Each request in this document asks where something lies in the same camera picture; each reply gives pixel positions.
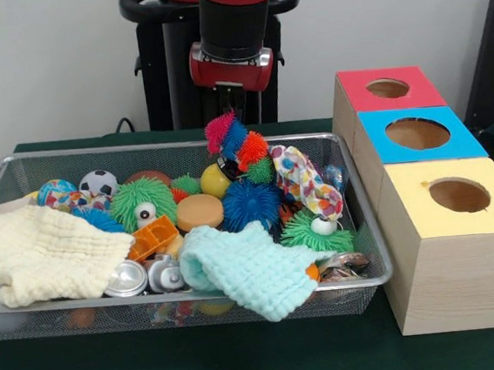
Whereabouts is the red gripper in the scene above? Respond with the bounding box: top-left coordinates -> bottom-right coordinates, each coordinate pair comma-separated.
186,35 -> 280,128

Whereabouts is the multicolour puffer caterpillar toy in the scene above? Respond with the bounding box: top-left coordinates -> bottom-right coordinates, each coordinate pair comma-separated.
202,107 -> 276,190

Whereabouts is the clear plastic packet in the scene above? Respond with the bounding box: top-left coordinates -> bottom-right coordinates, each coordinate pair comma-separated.
323,163 -> 348,196

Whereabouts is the mint green knitted cloth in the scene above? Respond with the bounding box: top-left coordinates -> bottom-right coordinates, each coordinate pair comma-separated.
175,211 -> 343,332

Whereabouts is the wooden box with three holes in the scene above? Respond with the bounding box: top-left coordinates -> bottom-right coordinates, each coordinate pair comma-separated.
327,56 -> 494,343

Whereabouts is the large green puffer toy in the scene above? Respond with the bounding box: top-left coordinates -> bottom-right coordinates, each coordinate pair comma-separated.
106,173 -> 180,234

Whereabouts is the small green puffer toy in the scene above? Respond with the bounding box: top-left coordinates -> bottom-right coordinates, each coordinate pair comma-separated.
278,205 -> 355,259

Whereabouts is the black and white soccer ball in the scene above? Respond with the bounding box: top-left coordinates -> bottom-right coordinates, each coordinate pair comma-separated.
77,168 -> 120,198

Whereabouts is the orange plastic toy crate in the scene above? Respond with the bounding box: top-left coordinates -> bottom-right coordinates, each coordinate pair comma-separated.
124,212 -> 181,263

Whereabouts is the globe print ball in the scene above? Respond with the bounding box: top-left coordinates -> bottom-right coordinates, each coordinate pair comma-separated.
35,177 -> 80,209

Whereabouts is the cream knitted cloth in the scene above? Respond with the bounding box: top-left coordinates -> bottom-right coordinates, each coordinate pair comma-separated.
0,194 -> 141,309

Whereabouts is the black upright panel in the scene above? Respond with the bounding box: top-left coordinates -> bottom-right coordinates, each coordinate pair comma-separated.
451,0 -> 494,132

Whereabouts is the dark green table cloth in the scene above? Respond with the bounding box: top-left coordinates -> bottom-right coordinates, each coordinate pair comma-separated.
0,98 -> 494,370

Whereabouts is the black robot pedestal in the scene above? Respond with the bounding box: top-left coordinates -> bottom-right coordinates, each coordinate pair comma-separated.
118,0 -> 312,137

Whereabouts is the black cable behind table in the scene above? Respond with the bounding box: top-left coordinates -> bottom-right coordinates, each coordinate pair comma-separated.
113,115 -> 138,136

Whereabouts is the silver wire mesh bin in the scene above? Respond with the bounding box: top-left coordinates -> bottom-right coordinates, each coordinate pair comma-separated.
0,118 -> 398,350

